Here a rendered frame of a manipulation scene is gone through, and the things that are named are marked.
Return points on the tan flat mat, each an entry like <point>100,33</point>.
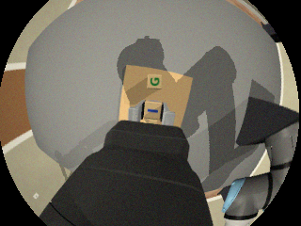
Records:
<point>175,91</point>

